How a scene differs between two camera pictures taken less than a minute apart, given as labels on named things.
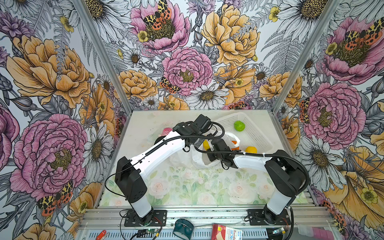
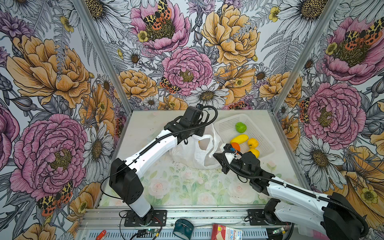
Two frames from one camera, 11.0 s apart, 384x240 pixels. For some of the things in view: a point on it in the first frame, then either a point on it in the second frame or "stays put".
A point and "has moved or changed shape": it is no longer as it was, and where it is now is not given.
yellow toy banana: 206,145 → 239,139
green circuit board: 152,230 stays put
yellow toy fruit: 251,149 stays put
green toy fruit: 239,125 stays put
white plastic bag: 195,158 has moved or changed shape
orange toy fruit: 235,148 stays put
